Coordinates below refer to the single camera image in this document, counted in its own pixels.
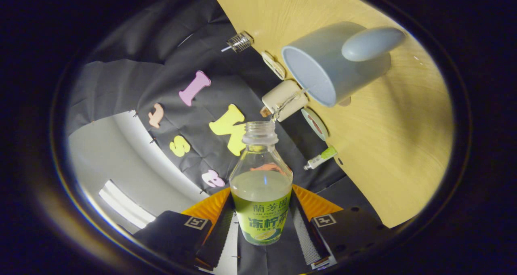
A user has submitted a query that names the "cream toaster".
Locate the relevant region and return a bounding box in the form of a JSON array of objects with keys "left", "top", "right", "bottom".
[{"left": 261, "top": 80, "right": 309, "bottom": 122}]

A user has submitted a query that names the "slim white green bottle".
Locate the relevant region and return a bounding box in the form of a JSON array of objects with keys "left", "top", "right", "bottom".
[{"left": 304, "top": 145, "right": 338, "bottom": 171}]

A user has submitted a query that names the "long ceiling light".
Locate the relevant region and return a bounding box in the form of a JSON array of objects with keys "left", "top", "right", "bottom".
[{"left": 99, "top": 180, "right": 156, "bottom": 229}]

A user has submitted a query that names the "wooden table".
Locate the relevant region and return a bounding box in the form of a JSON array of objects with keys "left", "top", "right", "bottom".
[{"left": 204, "top": 0, "right": 455, "bottom": 229}]

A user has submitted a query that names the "green label juice bottle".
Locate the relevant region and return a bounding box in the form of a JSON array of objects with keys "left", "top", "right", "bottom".
[{"left": 229, "top": 121, "right": 293, "bottom": 246}]

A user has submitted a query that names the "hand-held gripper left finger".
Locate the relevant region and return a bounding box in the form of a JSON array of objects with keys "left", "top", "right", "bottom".
[{"left": 133, "top": 186, "right": 237, "bottom": 272}]

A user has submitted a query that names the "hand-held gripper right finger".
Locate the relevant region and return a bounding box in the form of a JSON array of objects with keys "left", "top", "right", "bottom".
[{"left": 291, "top": 184, "right": 394, "bottom": 271}]

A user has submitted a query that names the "pale grey cup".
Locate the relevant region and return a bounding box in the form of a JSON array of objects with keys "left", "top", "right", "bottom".
[{"left": 282, "top": 21, "right": 406, "bottom": 108}]

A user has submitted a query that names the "wire mesh holder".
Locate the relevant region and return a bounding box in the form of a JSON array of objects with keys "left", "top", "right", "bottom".
[{"left": 230, "top": 31, "right": 255, "bottom": 53}]

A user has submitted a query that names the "white divided snack tray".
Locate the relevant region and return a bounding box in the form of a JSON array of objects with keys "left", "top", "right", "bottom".
[{"left": 261, "top": 51, "right": 286, "bottom": 80}]

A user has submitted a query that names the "pale green plate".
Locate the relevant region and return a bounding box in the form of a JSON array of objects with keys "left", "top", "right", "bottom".
[{"left": 301, "top": 107, "right": 329, "bottom": 141}]

